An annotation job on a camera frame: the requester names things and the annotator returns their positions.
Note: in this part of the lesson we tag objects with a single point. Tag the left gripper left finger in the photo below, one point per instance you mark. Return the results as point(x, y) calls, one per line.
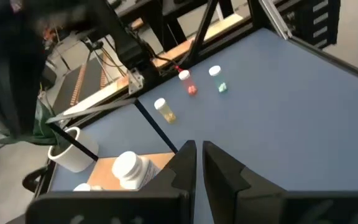
point(166, 202)

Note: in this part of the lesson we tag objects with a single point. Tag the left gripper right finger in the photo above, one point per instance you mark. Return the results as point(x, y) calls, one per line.
point(244, 199)

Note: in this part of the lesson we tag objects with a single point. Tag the large white medicine bottle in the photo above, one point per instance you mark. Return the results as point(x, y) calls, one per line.
point(129, 168)

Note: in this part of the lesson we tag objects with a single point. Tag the yellow pill vial white cap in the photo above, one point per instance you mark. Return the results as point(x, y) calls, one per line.
point(166, 112)

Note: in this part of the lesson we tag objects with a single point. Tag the red pill vial white cap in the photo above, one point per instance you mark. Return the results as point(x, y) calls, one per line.
point(189, 83)

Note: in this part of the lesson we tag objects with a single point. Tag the teal pill vial white cap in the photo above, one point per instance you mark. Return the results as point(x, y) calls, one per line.
point(218, 79)

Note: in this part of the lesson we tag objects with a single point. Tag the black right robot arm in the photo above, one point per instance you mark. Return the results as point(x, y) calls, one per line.
point(126, 43)

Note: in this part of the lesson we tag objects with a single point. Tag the blue table mat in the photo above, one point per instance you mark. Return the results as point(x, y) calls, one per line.
point(275, 124)

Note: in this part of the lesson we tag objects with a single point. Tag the snake plant in white pot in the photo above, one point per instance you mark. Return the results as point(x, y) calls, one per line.
point(73, 158)

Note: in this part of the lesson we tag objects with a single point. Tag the small red clip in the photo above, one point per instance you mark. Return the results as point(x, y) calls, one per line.
point(178, 68)

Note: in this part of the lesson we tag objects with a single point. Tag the black hazard-striped floor mat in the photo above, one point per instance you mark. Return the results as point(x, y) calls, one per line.
point(89, 77)

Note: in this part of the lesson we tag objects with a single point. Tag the black vented cabinet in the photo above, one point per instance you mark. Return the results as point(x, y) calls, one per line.
point(309, 21)

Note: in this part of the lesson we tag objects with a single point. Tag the small white metal bracket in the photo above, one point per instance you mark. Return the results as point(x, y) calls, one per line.
point(135, 81)

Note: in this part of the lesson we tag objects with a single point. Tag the black metal table frame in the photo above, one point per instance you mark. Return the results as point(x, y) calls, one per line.
point(204, 31)

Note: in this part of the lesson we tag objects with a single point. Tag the silver aluminium rail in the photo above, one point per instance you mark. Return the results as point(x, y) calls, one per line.
point(275, 18)

